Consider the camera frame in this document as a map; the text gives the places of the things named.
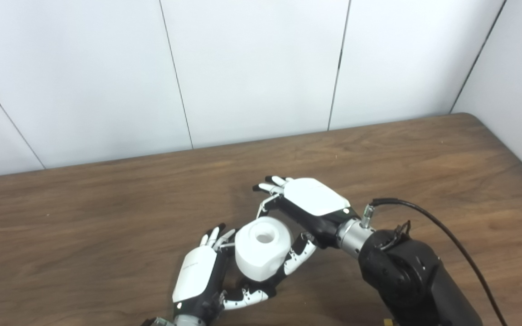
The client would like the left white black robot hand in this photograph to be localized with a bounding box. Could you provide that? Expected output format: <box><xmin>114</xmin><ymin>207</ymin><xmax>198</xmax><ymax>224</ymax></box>
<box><xmin>172</xmin><ymin>223</ymin><xmax>273</xmax><ymax>326</ymax></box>

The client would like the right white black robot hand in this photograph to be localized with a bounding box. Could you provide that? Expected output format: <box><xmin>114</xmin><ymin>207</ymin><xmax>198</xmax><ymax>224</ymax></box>
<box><xmin>252</xmin><ymin>176</ymin><xmax>352</xmax><ymax>276</ymax></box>

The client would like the round white plastic piece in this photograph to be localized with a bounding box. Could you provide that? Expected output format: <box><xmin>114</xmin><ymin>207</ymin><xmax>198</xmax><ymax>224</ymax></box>
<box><xmin>235</xmin><ymin>216</ymin><xmax>293</xmax><ymax>282</ymax></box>

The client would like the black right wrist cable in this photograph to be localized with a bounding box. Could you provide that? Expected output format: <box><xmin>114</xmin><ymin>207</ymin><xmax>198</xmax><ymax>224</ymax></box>
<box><xmin>364</xmin><ymin>198</ymin><xmax>509</xmax><ymax>326</ymax></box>

